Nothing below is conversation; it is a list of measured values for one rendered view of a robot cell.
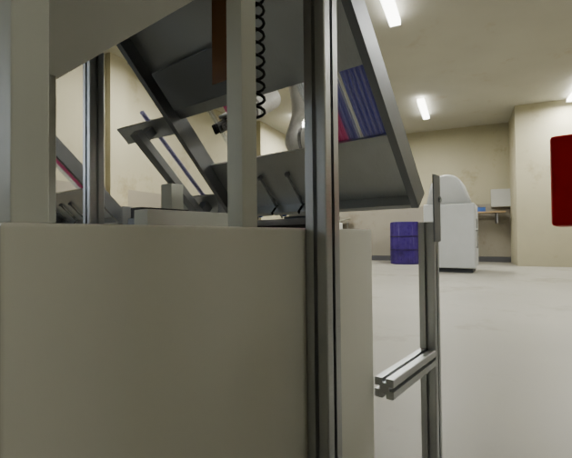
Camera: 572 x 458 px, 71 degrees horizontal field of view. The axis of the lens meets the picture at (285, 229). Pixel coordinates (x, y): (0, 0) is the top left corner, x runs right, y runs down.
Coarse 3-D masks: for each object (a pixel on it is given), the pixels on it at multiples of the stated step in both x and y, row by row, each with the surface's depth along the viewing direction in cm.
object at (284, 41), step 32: (256, 0) 90; (288, 0) 87; (160, 32) 108; (192, 32) 104; (256, 32) 95; (288, 32) 92; (160, 64) 116; (192, 64) 106; (256, 64) 101; (288, 64) 97; (352, 64) 90; (192, 96) 114; (224, 96) 114
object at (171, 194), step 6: (162, 186) 154; (168, 186) 152; (174, 186) 153; (180, 186) 155; (162, 192) 154; (168, 192) 152; (174, 192) 153; (180, 192) 155; (162, 198) 154; (168, 198) 152; (174, 198) 153; (180, 198) 155; (162, 204) 154; (168, 204) 152; (174, 204) 152; (180, 204) 155
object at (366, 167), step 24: (360, 144) 104; (384, 144) 100; (216, 168) 137; (264, 168) 126; (288, 168) 121; (360, 168) 109; (384, 168) 105; (264, 192) 134; (288, 192) 129; (360, 192) 115; (384, 192) 111
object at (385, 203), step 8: (352, 200) 118; (360, 200) 116; (368, 200) 114; (376, 200) 113; (384, 200) 111; (392, 200) 109; (400, 200) 108; (408, 200) 106; (264, 208) 138; (272, 208) 136; (280, 208) 133; (288, 208) 131; (296, 208) 128; (304, 208) 126; (344, 208) 117; (352, 208) 115; (360, 208) 113; (368, 208) 112; (376, 208) 111; (384, 208) 109; (392, 208) 108; (400, 208) 107
